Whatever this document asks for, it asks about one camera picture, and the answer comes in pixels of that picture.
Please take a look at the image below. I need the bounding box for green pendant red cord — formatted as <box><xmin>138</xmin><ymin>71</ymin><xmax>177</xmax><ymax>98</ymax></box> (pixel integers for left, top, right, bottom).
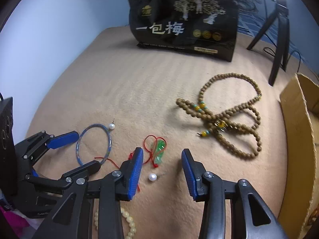
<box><xmin>94</xmin><ymin>134</ymin><xmax>167</xmax><ymax>192</ymax></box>

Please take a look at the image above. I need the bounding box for cardboard box tray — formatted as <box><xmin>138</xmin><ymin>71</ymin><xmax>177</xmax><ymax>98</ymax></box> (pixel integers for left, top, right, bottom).
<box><xmin>278</xmin><ymin>73</ymin><xmax>318</xmax><ymax>238</ymax></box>

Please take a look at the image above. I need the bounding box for blue bangle bracelet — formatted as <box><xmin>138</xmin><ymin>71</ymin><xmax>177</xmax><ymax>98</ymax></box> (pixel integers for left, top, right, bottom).
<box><xmin>76</xmin><ymin>123</ymin><xmax>112</xmax><ymax>166</ymax></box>

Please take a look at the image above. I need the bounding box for cream bead bracelet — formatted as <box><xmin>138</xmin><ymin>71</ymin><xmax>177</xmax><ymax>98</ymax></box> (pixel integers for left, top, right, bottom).
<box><xmin>93</xmin><ymin>207</ymin><xmax>137</xmax><ymax>239</ymax></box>

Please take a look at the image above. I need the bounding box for brown wooden bead necklace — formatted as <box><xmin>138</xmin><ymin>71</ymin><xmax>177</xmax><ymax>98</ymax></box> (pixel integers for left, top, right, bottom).
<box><xmin>176</xmin><ymin>72</ymin><xmax>263</xmax><ymax>159</ymax></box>

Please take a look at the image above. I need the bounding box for white pearl earring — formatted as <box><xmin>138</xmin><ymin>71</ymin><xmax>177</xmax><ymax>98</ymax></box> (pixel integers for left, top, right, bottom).
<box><xmin>109</xmin><ymin>120</ymin><xmax>115</xmax><ymax>130</ymax></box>
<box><xmin>148</xmin><ymin>173</ymin><xmax>165</xmax><ymax>182</ymax></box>

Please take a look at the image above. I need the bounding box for black snack bag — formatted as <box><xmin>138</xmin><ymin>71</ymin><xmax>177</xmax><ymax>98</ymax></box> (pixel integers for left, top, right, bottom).
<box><xmin>128</xmin><ymin>0</ymin><xmax>238</xmax><ymax>62</ymax></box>

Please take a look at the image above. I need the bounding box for black tripod stand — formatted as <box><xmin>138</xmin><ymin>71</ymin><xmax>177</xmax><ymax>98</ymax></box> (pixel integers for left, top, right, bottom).
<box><xmin>246</xmin><ymin>0</ymin><xmax>291</xmax><ymax>86</ymax></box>

